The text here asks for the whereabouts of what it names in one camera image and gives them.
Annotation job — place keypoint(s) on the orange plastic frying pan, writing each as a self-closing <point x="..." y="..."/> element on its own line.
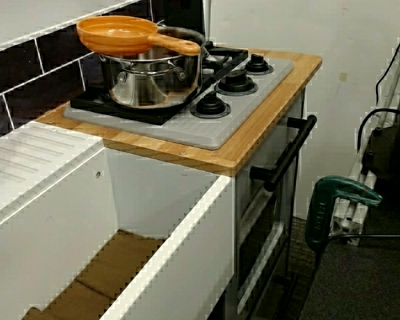
<point x="116" y="36"/>

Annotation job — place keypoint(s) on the brass screw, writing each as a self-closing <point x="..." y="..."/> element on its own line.
<point x="183" y="153"/>

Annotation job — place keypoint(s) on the grey stove top panel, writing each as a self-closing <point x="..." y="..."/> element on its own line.
<point x="200" y="133"/>

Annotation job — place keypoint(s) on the white oven door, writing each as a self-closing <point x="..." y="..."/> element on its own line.
<point x="245" y="186"/>

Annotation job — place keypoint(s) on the black stove knob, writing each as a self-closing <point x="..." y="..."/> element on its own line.
<point x="210" y="106"/>
<point x="258" y="66"/>
<point x="236" y="83"/>

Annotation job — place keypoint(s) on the stainless steel pot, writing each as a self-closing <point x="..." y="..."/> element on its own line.
<point x="146" y="83"/>

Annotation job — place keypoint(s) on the black burner grate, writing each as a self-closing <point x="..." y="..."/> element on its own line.
<point x="96" y="108"/>
<point x="230" y="55"/>

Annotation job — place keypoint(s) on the brown cardboard piece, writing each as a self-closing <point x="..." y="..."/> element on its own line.
<point x="120" y="260"/>

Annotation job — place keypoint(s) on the white sink basin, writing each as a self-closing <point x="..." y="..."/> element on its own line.
<point x="70" y="200"/>

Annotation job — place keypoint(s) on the black kitchen side panel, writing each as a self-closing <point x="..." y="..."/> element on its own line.
<point x="180" y="13"/>

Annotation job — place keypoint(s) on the dark tiled backsplash panel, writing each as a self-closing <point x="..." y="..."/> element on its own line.
<point x="20" y="66"/>

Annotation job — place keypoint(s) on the silver metal frame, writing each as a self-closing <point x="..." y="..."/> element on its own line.
<point x="360" y="200"/>

